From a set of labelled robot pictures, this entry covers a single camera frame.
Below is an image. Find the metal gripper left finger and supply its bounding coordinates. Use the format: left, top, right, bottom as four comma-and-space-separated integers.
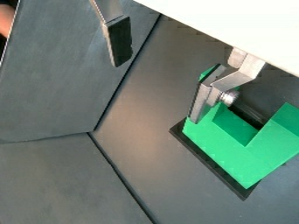
89, 0, 133, 67

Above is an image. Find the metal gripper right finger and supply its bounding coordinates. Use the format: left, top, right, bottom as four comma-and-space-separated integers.
188, 48, 265, 123

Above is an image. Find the green U-shaped block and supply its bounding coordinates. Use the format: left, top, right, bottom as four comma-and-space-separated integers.
181, 69, 299, 188

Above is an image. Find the black angle fixture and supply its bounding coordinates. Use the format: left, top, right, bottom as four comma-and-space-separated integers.
169, 103, 299, 199

